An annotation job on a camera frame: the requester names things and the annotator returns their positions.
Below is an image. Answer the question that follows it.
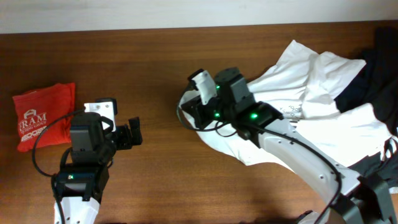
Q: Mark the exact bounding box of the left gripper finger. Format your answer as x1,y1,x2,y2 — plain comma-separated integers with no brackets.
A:
95,97,118,116
129,117,143,146

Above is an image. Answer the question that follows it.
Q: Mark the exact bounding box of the white t-shirt with graphic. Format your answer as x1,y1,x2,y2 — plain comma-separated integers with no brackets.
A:
178,39,398,174

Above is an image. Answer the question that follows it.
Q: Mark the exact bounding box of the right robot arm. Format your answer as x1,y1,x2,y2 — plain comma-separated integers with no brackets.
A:
177,67,397,224

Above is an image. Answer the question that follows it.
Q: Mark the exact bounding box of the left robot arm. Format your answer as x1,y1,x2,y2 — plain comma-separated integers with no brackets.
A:
52,98,143,223

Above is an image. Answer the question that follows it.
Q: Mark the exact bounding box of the dark navy garment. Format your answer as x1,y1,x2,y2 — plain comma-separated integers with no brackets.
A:
335,65,372,113

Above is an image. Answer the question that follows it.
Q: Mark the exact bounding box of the black garment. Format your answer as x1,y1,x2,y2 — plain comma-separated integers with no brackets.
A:
348,26,398,187

